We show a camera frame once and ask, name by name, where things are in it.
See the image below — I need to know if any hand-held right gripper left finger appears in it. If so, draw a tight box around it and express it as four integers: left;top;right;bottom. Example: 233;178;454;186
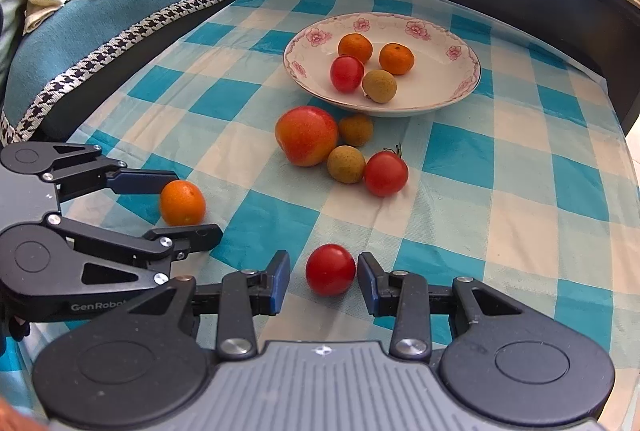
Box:
100;250;292;360

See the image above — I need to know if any person's right hand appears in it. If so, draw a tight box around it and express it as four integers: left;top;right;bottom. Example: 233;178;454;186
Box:
0;398;49;431

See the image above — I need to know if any tan longan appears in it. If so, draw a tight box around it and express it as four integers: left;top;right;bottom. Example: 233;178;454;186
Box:
362;69;398;103
327;145;367;185
338;114;375;147

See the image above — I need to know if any blue checked tablecloth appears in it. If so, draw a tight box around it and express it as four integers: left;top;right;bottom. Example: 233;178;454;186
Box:
0;0;640;422

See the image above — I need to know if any blue blanket with houndstooth trim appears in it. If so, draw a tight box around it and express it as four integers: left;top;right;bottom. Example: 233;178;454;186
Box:
0;0;256;147

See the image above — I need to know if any large red-orange apple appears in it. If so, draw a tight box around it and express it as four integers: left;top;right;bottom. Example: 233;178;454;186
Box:
274;106;340;167

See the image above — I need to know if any red cherry tomato with stem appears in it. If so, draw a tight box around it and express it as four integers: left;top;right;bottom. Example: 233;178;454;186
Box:
363;144;409;198

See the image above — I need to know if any small orange mandarin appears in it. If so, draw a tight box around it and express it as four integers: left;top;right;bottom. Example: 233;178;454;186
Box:
379;42;416;76
338;32;374;64
160;180;207;227

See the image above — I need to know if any white floral plate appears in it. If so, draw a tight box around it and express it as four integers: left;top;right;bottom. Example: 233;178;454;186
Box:
283;12;482;118

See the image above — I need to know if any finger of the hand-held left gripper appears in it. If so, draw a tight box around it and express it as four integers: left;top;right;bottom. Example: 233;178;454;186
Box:
47;215;224;292
42;144;179;202

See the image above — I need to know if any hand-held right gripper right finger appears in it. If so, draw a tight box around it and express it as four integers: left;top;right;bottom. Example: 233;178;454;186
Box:
357;252;538;360

